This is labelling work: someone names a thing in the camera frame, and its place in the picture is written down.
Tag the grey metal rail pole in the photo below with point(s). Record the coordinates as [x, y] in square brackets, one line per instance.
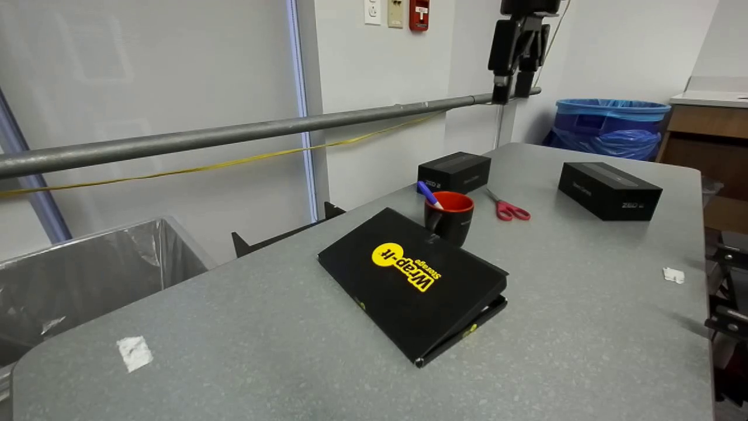
[233, 135]

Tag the wooden desk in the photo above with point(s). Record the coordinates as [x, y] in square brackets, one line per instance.
[704, 143]

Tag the black equipment stand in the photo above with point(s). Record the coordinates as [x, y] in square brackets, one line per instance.
[728, 312]

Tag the small black cardboard box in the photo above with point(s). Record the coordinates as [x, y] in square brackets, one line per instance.
[453, 172]

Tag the blue white marker pen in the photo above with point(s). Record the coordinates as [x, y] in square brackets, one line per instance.
[429, 195]

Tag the beige wall switch plate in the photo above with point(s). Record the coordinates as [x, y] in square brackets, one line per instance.
[395, 12]

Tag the blue lined trash bin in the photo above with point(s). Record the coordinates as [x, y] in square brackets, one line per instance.
[609, 129]

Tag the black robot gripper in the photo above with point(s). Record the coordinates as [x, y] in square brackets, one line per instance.
[528, 9]

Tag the long black cardboard box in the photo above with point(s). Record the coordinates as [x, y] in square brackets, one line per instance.
[611, 190]

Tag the red cup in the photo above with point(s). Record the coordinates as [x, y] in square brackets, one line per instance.
[448, 218]

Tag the red fire alarm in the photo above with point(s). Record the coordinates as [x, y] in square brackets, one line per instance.
[419, 14]

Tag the small white paper scrap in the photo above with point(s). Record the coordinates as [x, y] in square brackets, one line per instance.
[674, 275]

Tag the white wall switch plate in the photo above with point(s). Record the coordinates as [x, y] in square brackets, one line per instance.
[372, 9]

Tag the grey trash bin clear liner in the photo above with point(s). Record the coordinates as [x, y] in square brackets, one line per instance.
[85, 281]

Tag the black book with yellow logo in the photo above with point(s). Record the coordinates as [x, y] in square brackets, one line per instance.
[411, 281]

